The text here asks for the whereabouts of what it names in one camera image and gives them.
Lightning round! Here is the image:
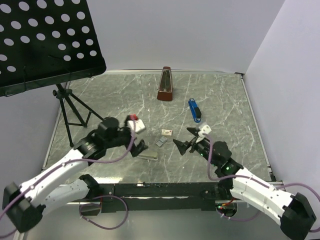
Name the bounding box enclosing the black music stand tripod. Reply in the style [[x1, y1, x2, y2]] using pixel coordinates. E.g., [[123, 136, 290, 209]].
[[52, 83, 111, 148]]

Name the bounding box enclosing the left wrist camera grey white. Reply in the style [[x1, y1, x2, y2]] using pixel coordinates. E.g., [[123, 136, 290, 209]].
[[124, 114, 146, 134]]

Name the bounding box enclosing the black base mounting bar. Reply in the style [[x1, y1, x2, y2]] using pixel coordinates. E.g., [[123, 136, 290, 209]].
[[94, 181, 232, 211]]

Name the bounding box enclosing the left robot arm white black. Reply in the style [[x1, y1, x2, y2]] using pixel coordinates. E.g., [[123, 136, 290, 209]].
[[2, 114, 148, 233]]

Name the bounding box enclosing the small beige white stapler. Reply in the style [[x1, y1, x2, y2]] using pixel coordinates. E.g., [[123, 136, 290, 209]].
[[138, 150, 159, 161]]

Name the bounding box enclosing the brown wooden metronome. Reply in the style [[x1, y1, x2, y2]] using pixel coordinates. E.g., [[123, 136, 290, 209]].
[[157, 66, 173, 102]]

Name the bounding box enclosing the blue metal stapler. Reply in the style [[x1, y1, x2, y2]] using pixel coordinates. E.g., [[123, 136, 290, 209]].
[[188, 98, 202, 123]]

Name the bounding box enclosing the black perforated music stand desk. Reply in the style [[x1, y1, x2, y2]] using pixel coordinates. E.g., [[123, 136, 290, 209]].
[[0, 0, 107, 97]]

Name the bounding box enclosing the white staple box tray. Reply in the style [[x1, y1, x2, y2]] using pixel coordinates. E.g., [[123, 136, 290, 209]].
[[155, 136, 168, 148]]

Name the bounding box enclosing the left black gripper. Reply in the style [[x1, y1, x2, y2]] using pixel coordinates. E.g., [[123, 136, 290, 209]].
[[105, 115, 148, 156]]

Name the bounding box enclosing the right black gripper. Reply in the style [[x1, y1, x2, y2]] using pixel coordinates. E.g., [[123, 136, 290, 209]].
[[173, 127, 218, 167]]

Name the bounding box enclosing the aluminium frame rail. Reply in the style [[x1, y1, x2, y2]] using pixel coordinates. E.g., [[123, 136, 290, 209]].
[[22, 181, 290, 206]]

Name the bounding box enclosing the white staple box sleeve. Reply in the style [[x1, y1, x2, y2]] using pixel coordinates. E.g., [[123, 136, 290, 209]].
[[161, 129, 173, 136]]

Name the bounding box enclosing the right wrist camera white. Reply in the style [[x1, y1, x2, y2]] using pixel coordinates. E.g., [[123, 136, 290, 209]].
[[196, 122, 212, 143]]

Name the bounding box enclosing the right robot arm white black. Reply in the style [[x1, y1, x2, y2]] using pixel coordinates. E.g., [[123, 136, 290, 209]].
[[173, 124, 317, 240]]

